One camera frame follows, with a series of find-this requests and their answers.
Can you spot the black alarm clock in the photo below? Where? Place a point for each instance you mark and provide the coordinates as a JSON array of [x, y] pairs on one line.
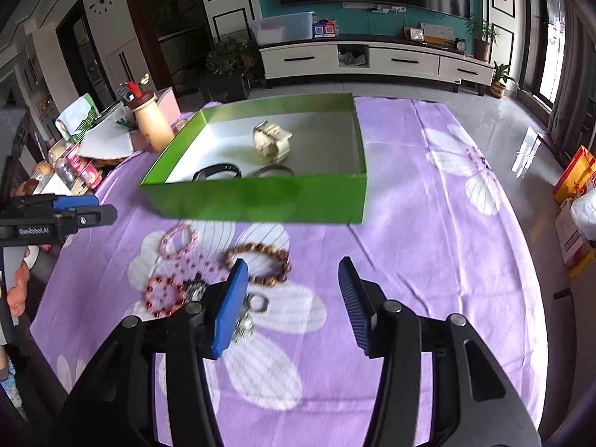
[[461, 45]]

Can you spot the cream bottle with brown lid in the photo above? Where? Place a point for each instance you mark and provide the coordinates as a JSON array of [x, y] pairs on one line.
[[149, 125]]

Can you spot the pile of snack packets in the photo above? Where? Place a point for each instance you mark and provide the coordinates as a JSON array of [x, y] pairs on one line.
[[74, 170]]

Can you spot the green cardboard box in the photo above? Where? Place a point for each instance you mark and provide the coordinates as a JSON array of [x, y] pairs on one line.
[[260, 200]]

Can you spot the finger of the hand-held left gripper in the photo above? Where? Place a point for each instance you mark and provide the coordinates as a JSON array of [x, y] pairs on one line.
[[74, 201], [88, 219]]

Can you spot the small potted plant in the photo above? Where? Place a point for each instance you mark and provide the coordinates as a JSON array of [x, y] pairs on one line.
[[500, 84]]

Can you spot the cream wrist watch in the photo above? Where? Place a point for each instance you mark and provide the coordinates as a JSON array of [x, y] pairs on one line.
[[271, 146]]

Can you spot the grey curtain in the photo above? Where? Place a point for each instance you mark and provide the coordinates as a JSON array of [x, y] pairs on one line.
[[575, 79]]

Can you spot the bushy plant in dark planter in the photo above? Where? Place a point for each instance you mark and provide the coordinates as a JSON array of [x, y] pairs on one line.
[[228, 67]]

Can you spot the cream earbuds case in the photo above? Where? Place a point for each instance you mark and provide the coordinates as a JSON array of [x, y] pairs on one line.
[[181, 125]]

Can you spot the white paper sheet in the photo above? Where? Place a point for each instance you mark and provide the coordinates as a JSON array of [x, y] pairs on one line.
[[109, 142]]

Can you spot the clear plastic storage bin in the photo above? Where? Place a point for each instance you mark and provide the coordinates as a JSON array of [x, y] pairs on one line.
[[281, 28]]

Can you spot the white plastic bag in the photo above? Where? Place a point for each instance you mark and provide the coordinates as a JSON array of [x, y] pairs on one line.
[[585, 214]]

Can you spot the white tv cabinet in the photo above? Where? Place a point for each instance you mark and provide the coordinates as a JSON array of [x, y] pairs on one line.
[[400, 58]]

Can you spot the metal bangle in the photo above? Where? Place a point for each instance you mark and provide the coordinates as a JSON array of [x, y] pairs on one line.
[[260, 170]]

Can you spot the white power strip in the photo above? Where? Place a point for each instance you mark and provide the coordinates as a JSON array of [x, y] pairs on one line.
[[387, 9]]

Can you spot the person's left hand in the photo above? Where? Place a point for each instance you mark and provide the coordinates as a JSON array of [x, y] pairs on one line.
[[19, 284]]

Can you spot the red pen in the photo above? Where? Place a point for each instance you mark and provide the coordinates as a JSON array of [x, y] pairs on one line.
[[132, 89]]

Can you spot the tall potted plant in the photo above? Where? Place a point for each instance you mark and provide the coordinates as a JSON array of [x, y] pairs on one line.
[[482, 44]]

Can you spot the black wristband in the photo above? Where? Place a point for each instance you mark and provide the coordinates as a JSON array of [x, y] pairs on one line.
[[205, 173]]

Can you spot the purple floral tablecloth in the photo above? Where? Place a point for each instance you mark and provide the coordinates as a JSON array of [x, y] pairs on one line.
[[419, 242]]

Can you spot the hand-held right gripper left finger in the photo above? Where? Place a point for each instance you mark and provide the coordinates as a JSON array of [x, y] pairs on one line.
[[230, 307]]

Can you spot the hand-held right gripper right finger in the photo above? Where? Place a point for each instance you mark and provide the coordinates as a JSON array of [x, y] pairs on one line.
[[355, 307]]

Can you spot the white desk calendar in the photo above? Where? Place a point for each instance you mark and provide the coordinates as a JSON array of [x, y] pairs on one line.
[[436, 32]]

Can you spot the orange paper bag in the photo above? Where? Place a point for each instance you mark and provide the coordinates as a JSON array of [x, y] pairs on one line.
[[575, 177]]

